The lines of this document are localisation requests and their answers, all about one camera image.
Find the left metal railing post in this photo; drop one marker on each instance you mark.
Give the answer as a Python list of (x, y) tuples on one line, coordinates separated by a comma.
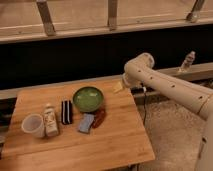
[(44, 12)]

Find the red brown utensil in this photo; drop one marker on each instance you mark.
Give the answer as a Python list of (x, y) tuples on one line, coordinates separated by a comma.
[(99, 118)]

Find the green ceramic bowl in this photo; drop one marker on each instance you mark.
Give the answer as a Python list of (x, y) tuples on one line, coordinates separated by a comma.
[(88, 99)]

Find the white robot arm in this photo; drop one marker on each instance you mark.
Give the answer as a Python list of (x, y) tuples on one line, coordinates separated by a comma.
[(195, 98)]

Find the blue sponge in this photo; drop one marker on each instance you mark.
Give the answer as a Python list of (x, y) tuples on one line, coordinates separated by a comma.
[(85, 123)]

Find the black striped block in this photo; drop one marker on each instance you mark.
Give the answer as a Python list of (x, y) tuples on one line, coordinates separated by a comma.
[(66, 112)]

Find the middle metal railing post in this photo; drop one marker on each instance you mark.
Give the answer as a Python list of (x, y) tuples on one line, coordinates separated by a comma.
[(112, 14)]

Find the clear plastic water bottle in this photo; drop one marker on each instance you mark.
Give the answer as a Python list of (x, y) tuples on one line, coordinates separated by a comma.
[(188, 61)]

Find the small white bottle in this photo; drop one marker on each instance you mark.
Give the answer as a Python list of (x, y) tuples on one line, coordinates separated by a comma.
[(50, 121)]

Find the metal railing post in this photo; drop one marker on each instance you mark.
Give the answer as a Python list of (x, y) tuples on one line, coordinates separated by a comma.
[(112, 14), (193, 15), (44, 12)]

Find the translucent plastic cup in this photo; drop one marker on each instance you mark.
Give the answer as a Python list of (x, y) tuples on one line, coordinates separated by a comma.
[(33, 124)]

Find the right metal railing post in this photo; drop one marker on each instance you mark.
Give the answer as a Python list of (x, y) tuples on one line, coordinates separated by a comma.
[(193, 15)]

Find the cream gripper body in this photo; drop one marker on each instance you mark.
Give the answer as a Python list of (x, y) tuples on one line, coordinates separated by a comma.
[(118, 87)]

